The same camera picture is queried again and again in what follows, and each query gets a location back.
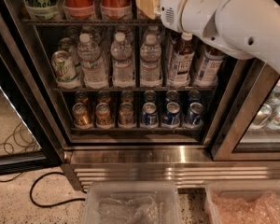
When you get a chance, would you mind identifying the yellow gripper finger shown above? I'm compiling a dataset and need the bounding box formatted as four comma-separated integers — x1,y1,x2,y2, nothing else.
135,0,160,20

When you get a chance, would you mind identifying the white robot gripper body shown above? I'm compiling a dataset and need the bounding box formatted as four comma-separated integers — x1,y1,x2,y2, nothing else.
160,0,205,33

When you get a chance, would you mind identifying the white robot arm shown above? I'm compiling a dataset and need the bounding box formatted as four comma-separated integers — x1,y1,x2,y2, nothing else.
135,0,280,75

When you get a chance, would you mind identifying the blue can front right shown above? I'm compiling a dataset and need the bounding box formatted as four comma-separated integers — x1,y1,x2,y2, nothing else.
183,102,203,129

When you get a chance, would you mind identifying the blue can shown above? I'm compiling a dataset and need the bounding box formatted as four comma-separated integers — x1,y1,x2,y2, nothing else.
140,102,159,128
183,102,203,129
161,102,180,128

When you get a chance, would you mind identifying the stainless steel fridge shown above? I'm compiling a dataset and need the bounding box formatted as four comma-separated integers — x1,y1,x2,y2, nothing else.
0,0,280,192

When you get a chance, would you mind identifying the blue can front middle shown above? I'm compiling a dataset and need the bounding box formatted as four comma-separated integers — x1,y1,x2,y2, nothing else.
161,102,180,128

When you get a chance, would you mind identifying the blue can front left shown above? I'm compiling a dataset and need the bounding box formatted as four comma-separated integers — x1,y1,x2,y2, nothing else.
140,102,159,128

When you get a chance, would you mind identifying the green white soda can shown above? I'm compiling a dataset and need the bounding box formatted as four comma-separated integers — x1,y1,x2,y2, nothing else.
51,50,81,89

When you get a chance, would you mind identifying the gold can front right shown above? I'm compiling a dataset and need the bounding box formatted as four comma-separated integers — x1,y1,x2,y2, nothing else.
119,102,136,128

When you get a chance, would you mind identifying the gold can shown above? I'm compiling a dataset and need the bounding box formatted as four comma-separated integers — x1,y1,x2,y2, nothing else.
95,103,114,129
72,103,92,129
119,102,136,128

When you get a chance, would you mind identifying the gold can front middle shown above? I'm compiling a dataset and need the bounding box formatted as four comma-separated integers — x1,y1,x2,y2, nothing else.
95,103,114,129

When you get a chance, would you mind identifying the gold can front left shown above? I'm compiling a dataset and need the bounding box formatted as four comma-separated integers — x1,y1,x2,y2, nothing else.
72,103,92,129

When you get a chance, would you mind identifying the silver can behind glass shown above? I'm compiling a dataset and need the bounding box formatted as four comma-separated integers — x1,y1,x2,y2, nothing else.
267,105,280,130

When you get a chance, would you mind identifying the open fridge door left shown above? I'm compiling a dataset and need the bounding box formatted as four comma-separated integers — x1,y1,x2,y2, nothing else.
0,11,62,175

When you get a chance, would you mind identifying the tea bottle left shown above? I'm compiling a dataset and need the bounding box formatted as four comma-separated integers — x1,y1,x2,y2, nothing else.
167,33,195,88

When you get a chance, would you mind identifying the tea bottle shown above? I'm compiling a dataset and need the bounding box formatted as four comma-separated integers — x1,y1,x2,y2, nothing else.
167,33,195,88
193,44,225,88

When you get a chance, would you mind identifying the water bottle right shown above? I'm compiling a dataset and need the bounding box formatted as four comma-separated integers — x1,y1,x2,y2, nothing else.
140,34,161,87

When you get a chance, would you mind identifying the water bottle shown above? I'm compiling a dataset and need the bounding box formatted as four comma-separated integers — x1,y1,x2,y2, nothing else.
140,34,161,87
110,32,135,88
77,34,108,89

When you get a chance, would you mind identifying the tea bottle right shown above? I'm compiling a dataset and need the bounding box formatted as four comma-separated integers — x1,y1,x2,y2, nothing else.
193,44,225,88

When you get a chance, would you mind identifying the water bottle middle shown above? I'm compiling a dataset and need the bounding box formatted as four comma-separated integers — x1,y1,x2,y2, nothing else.
110,32,135,88

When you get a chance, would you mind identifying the water bottle left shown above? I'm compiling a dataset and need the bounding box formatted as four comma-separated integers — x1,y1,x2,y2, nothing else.
77,34,108,89

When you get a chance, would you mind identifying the clear plastic bin right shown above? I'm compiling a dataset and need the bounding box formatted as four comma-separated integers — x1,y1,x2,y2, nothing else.
204,180,280,224

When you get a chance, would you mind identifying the clear plastic bin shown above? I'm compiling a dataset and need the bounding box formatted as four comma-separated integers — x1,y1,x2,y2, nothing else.
204,180,280,224
82,181,181,224

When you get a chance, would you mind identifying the clear plastic bin left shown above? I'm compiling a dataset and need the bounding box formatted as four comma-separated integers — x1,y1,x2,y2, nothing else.
82,181,181,224

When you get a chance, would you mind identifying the clear bubble wrap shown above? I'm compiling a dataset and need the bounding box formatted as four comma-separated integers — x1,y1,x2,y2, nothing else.
97,195,164,224

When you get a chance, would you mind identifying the pink bubble wrap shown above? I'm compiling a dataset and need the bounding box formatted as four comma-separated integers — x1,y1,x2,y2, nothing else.
212,190,280,224

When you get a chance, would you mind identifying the black power cable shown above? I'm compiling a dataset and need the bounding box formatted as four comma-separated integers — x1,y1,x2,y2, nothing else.
29,171,87,209

